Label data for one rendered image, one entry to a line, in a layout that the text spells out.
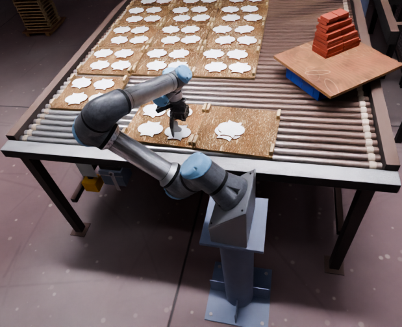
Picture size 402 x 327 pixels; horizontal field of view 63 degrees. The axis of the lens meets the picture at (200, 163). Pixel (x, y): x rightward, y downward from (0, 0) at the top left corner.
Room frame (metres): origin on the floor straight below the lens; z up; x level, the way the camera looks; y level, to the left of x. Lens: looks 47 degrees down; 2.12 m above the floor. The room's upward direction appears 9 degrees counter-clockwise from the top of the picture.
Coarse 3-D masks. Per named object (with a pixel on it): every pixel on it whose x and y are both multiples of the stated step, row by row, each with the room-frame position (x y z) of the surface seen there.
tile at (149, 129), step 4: (144, 124) 1.45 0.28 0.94; (148, 124) 1.44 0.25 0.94; (152, 124) 1.44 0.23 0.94; (156, 124) 1.43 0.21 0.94; (140, 128) 1.42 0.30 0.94; (144, 128) 1.41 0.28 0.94; (148, 128) 1.41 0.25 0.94; (152, 128) 1.40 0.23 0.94; (156, 128) 1.40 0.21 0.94; (160, 128) 1.39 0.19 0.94; (140, 132) 1.39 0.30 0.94; (144, 132) 1.38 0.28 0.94; (148, 132) 1.37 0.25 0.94; (152, 132) 1.37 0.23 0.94; (156, 132) 1.36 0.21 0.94; (160, 132) 1.36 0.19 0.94; (140, 136) 1.36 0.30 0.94; (152, 136) 1.34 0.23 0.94
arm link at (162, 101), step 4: (164, 96) 1.19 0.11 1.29; (168, 96) 1.19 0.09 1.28; (172, 96) 1.20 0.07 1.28; (156, 100) 1.19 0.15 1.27; (160, 100) 1.18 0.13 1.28; (164, 100) 1.18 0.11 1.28; (168, 100) 1.19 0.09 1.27; (156, 104) 1.20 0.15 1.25; (160, 104) 1.19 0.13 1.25; (164, 104) 1.18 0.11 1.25
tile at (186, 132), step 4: (168, 128) 1.38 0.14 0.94; (184, 128) 1.36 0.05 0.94; (188, 128) 1.35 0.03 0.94; (168, 132) 1.35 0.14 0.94; (176, 132) 1.34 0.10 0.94; (180, 132) 1.33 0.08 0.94; (184, 132) 1.33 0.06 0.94; (188, 132) 1.32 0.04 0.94; (168, 136) 1.32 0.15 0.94; (172, 136) 1.31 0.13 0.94; (176, 136) 1.31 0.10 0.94; (180, 136) 1.30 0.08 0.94; (184, 136) 1.30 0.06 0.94; (188, 136) 1.30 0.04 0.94; (180, 140) 1.27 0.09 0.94
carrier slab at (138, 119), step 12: (192, 108) 1.53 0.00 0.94; (132, 120) 1.51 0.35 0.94; (144, 120) 1.50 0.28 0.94; (156, 120) 1.48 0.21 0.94; (168, 120) 1.46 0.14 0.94; (180, 120) 1.44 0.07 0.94; (192, 120) 1.43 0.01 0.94; (132, 132) 1.41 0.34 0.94; (192, 132) 1.33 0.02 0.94; (156, 144) 1.29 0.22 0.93; (168, 144) 1.27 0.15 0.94; (180, 144) 1.25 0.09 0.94; (192, 144) 1.24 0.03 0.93
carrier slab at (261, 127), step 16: (224, 112) 1.45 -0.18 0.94; (240, 112) 1.43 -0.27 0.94; (256, 112) 1.41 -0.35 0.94; (272, 112) 1.38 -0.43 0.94; (208, 128) 1.34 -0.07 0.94; (256, 128) 1.28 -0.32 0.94; (272, 128) 1.26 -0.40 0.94; (208, 144) 1.22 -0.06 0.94; (224, 144) 1.20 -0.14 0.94; (240, 144) 1.18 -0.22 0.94; (256, 144) 1.16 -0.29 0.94
